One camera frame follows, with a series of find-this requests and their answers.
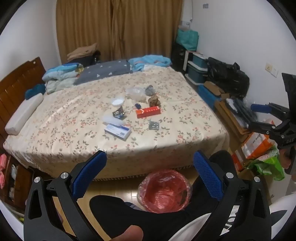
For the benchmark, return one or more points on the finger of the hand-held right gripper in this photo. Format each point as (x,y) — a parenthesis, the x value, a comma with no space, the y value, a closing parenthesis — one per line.
(261,128)
(261,108)

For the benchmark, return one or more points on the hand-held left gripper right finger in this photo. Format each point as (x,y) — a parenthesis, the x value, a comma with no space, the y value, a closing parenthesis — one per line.
(208,176)

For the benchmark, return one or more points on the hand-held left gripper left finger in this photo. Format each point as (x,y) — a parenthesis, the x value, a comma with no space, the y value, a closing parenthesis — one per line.
(89,173)

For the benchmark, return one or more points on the red lined trash bin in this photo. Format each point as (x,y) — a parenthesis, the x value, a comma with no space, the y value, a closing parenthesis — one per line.
(161,192)

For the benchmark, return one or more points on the clear plastic container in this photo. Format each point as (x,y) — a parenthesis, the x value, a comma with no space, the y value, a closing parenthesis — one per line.
(135,92)
(112,121)

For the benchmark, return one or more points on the black snack wrapper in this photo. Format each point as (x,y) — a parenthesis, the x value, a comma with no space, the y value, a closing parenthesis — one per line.
(119,114)

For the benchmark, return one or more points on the red box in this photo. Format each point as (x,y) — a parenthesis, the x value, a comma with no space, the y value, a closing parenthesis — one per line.
(148,112)

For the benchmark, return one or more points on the printed translucent plastic bag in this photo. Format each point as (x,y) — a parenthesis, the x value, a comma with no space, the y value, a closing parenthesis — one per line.
(149,90)

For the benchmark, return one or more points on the person's right hand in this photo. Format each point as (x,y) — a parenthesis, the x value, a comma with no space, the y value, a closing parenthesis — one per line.
(284,160)

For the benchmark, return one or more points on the person's left hand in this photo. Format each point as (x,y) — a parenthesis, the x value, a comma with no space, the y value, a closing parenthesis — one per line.
(127,234)

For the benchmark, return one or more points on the orange white package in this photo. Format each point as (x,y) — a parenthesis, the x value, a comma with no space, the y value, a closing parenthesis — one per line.
(254,146)

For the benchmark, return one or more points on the bundle of black poles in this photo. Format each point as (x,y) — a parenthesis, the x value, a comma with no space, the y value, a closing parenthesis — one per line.
(240,110)

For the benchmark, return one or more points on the flattened cardboard sheets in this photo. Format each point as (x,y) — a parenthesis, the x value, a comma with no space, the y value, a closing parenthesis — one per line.
(231,118)

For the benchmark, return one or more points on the green plastic bag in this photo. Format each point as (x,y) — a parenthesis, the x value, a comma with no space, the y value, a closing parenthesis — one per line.
(269,164)

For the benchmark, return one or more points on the black plastic bag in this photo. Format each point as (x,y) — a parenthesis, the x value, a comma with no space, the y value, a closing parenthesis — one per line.
(227,76)

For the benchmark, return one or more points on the bed with floral sheet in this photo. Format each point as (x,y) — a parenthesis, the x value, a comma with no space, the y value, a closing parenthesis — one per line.
(69,129)

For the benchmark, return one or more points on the white blue medicine box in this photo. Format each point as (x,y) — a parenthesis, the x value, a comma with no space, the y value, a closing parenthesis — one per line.
(118,132)

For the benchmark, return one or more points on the person's left leg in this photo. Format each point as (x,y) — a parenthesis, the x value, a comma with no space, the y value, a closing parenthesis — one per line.
(129,220)

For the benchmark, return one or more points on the wooden nightstand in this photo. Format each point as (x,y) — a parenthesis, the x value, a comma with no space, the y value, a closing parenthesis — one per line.
(22,180)

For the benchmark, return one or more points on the large teal storage bin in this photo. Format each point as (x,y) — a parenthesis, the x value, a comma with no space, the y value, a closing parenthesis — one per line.
(196,74)

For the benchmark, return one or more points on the silver blister pack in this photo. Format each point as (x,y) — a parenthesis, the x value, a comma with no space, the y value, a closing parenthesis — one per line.
(154,125)

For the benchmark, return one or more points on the small teal storage bin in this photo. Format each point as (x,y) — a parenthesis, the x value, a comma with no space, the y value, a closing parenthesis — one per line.
(200,60)

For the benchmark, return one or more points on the small blue bottle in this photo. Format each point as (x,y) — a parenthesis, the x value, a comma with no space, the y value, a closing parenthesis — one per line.
(138,106)

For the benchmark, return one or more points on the pink cloth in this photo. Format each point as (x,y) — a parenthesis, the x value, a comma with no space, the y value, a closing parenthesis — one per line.
(2,171)

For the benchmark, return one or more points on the white pillow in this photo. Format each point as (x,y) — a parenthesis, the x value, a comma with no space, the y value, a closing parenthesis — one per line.
(23,113)

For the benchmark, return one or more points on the brown crumpled paper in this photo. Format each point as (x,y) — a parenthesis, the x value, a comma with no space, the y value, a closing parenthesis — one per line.
(154,101)

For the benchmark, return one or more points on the black fabric bag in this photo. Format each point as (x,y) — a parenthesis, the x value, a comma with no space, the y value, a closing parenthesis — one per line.
(178,56)

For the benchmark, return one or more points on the teal pillow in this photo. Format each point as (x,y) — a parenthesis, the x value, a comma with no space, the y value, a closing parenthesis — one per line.
(34,90)

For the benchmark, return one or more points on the folded light blue quilt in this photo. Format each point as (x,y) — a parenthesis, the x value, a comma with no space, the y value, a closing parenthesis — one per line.
(60,77)

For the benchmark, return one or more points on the teal fabric bag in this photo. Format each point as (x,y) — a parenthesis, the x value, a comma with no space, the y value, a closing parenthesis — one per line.
(187,39)

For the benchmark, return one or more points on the grey pillow with triangles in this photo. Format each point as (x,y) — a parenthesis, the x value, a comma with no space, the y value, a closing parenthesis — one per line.
(101,71)

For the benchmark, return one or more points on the black suitcase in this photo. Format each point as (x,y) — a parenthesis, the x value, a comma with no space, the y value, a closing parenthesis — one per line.
(90,61)

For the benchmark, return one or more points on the wooden headboard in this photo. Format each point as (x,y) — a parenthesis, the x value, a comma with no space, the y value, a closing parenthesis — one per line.
(13,88)

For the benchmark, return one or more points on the crumpled blue blanket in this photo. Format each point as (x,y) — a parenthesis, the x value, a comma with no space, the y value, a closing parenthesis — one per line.
(150,61)

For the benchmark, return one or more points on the folded tan cloth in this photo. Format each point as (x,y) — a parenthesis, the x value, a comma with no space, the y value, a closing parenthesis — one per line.
(82,52)

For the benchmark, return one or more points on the brown curtain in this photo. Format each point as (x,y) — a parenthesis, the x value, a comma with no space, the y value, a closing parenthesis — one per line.
(120,27)

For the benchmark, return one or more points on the wall socket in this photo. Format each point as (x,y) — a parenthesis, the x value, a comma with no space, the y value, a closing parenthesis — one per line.
(272,69)

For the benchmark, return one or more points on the white wall device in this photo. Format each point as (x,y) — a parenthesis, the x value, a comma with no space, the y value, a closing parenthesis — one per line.
(185,25)

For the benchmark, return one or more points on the white wall pipe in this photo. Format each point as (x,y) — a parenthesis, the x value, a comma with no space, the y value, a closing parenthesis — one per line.
(191,11)

